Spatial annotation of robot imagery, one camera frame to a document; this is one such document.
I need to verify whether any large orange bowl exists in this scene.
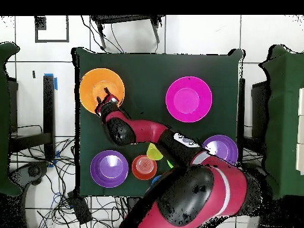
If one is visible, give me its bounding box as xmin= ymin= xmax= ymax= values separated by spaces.
xmin=78 ymin=68 xmax=126 ymax=115

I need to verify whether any dark green table cloth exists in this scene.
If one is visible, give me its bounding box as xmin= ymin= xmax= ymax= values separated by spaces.
xmin=72 ymin=47 xmax=244 ymax=198

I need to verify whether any purple bowl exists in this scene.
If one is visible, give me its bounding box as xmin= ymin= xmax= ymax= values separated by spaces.
xmin=202 ymin=134 xmax=239 ymax=166
xmin=90 ymin=150 xmax=129 ymax=189

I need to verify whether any yellow cup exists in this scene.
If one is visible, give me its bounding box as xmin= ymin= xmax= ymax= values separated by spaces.
xmin=146 ymin=142 xmax=164 ymax=162

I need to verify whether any black metal stand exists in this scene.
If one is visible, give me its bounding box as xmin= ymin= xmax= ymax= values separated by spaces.
xmin=90 ymin=15 xmax=166 ymax=50

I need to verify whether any red-orange bowl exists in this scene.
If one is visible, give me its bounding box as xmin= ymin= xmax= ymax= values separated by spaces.
xmin=131 ymin=154 xmax=158 ymax=181

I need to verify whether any pink bowl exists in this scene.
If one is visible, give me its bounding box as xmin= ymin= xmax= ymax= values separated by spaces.
xmin=165 ymin=76 xmax=213 ymax=124

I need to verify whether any green cloth covered table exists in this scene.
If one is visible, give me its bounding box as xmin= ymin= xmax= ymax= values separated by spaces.
xmin=0 ymin=41 xmax=21 ymax=197
xmin=259 ymin=44 xmax=304 ymax=200

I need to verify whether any black power strip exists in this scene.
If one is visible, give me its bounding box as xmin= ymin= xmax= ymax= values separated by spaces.
xmin=67 ymin=191 xmax=92 ymax=225

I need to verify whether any black metal table frame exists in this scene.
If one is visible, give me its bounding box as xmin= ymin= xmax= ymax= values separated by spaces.
xmin=10 ymin=73 xmax=58 ymax=162

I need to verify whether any black square floor frame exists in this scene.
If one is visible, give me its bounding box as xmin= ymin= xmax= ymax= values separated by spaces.
xmin=34 ymin=15 xmax=70 ymax=43

